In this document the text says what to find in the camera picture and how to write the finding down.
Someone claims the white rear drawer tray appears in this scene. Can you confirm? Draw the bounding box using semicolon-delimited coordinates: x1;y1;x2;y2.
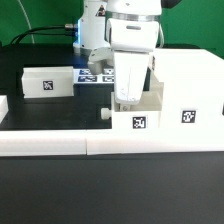
21;66;74;98

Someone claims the white front drawer tray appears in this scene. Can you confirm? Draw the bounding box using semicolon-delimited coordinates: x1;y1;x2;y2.
101;91;162;131

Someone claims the white thin cable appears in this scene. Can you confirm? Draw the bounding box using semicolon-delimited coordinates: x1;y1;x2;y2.
17;0;36;45

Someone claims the white front barrier wall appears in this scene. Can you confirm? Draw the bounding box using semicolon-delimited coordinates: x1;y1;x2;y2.
0;128;224;157

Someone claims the black cable bundle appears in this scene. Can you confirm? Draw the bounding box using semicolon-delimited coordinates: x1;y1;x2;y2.
9;23;80;46

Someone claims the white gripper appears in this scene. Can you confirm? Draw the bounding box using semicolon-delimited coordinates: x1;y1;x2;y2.
113;51;149;111

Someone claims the white drawer housing box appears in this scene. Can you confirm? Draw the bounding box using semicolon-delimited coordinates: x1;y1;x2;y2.
149;49;224;129

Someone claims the white left barrier block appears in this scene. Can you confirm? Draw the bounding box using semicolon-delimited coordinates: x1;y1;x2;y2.
0;95;8;123

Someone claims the white drawer tray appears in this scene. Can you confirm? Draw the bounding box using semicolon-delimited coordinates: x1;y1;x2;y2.
101;91;162;131
21;66;74;98

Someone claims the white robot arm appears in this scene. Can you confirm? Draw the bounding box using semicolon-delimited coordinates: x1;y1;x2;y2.
73;0;182;111

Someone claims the white fiducial marker sheet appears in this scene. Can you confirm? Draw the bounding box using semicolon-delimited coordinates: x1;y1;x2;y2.
73;68;114;84

